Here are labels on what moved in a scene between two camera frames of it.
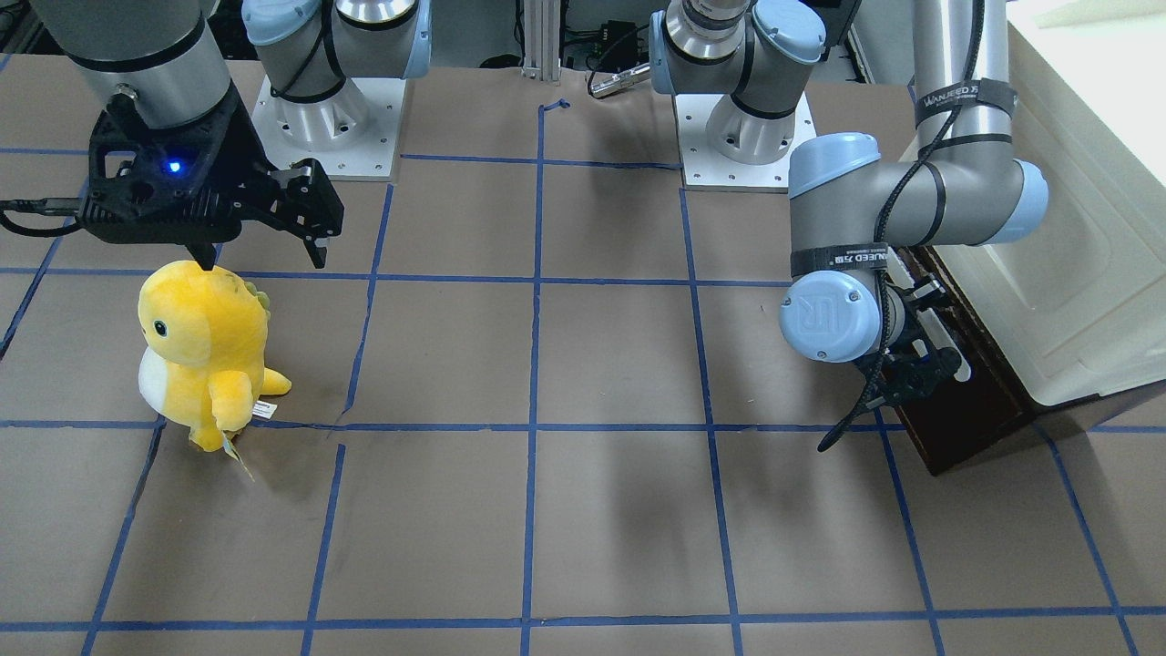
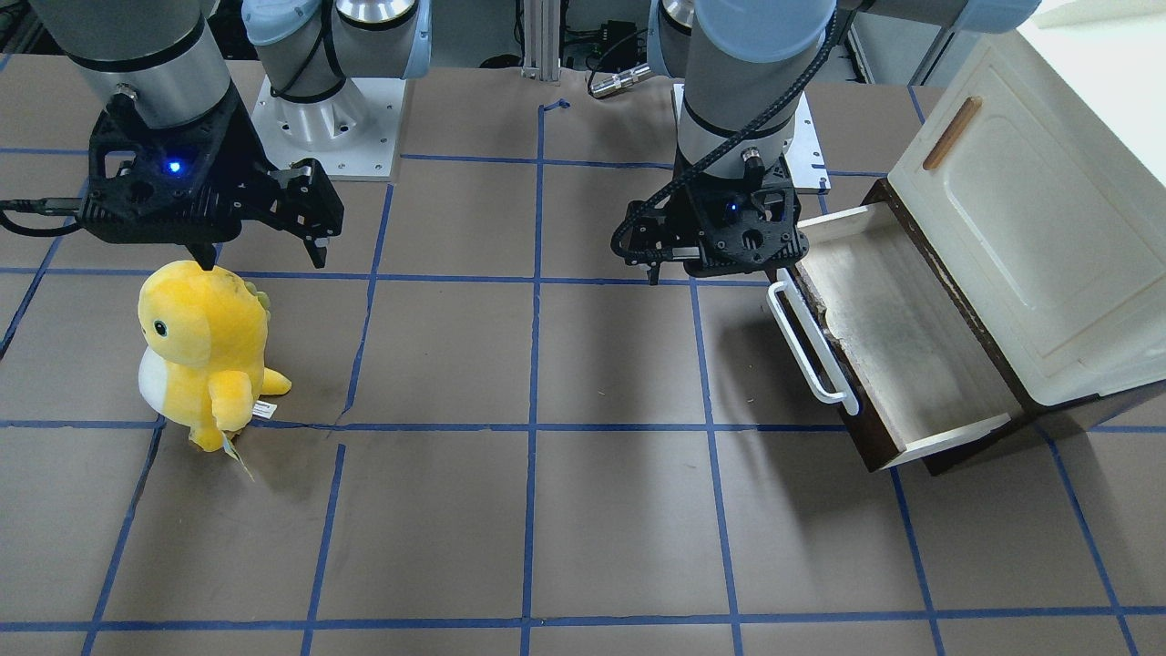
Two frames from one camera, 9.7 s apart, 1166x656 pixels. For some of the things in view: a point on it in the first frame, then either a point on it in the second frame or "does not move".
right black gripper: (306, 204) does not move
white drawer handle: (942, 340) -> (817, 339)
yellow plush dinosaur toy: (202, 363) does not move
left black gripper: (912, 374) -> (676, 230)
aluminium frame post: (542, 40) does not move
